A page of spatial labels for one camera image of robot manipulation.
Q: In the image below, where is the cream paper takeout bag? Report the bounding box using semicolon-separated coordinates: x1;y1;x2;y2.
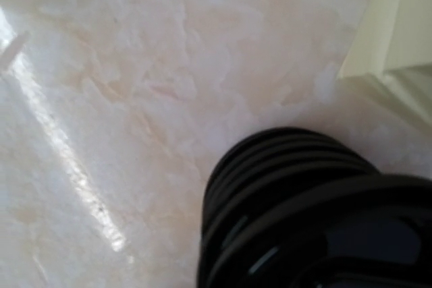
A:
337;0;431;135

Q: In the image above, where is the stack of black lids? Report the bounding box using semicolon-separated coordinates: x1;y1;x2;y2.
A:
196;127;431;287

